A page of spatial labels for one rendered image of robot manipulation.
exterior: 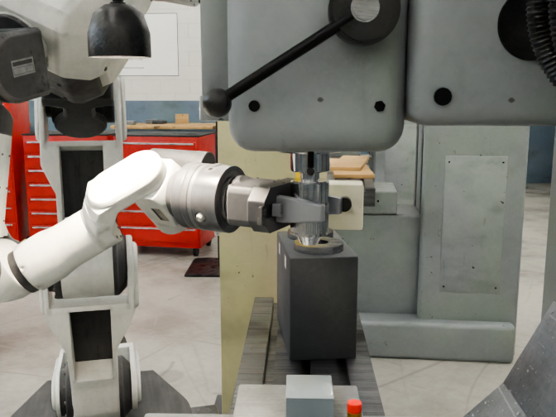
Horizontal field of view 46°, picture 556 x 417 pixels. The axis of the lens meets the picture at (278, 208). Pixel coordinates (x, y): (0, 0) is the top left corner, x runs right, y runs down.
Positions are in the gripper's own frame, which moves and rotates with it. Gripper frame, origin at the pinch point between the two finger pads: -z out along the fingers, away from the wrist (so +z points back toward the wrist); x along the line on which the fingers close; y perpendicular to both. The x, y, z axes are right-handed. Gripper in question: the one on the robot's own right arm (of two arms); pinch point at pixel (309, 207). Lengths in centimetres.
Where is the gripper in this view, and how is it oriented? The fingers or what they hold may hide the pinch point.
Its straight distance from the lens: 80.7
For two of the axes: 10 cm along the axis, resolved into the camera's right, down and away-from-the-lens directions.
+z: -8.9, -0.9, 4.4
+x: 4.5, -1.6, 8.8
